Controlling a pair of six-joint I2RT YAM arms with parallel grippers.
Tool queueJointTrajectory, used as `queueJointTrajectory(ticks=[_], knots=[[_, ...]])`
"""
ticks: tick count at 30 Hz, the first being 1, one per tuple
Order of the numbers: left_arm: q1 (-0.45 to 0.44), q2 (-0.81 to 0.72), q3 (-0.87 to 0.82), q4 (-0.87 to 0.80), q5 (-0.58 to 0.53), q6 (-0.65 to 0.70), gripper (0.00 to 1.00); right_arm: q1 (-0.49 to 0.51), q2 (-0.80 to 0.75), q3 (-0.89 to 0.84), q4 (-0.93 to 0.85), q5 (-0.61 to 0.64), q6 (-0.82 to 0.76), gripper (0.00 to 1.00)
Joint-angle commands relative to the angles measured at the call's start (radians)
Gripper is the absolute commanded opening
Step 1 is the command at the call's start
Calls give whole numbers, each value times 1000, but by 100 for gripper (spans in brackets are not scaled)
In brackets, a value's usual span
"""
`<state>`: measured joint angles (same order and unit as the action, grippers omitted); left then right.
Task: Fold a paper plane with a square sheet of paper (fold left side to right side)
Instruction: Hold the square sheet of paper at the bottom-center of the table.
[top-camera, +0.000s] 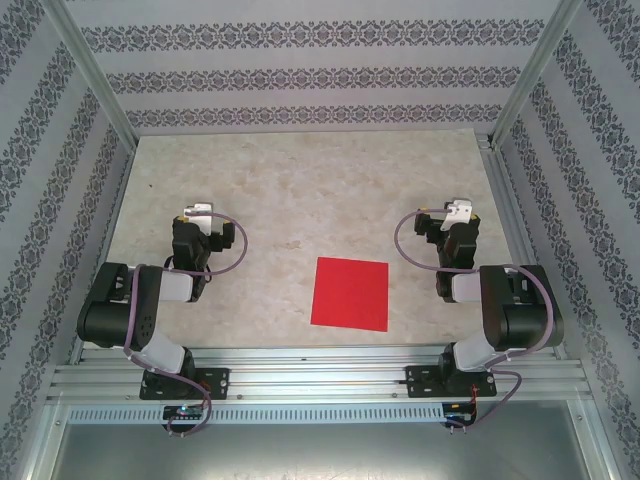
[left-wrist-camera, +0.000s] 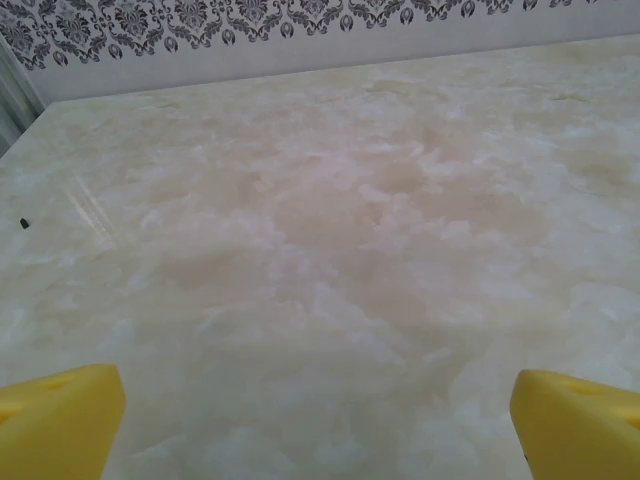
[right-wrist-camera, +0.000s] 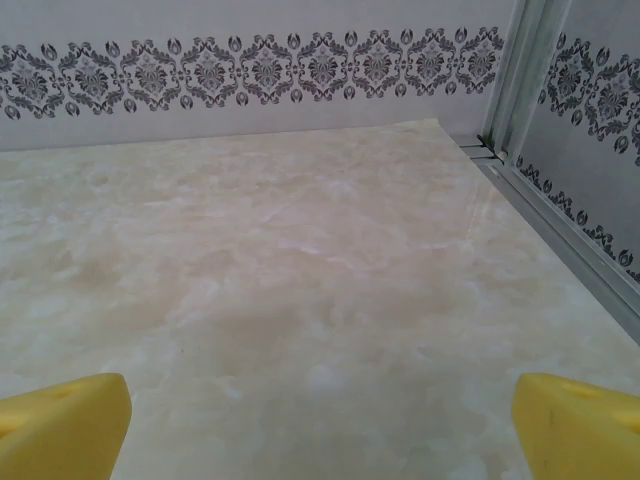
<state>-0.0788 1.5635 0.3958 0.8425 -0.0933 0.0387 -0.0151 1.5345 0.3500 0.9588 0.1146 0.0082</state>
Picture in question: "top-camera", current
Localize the red paper sheet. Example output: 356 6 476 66
309 256 391 333

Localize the grey metal panel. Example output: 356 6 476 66
49 422 612 480

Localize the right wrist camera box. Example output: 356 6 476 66
443 197 474 232

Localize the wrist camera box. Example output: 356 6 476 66
443 197 474 232
183 201 217 235

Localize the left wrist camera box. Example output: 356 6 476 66
183 201 217 235

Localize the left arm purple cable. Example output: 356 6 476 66
122 210 250 439

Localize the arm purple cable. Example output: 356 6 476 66
122 210 250 439
394 208 557 434

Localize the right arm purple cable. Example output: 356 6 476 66
394 208 557 434

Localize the aluminium side rail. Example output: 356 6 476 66
68 144 139 364
478 133 569 359

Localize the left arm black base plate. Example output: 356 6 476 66
139 367 232 401

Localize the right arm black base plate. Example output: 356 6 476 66
404 364 498 399

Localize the aluminium mounting rail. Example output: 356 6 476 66
47 344 594 402

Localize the aluminium frame post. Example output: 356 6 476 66
43 0 139 149
489 0 586 151

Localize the slotted grey cable duct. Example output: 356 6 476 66
67 402 574 425

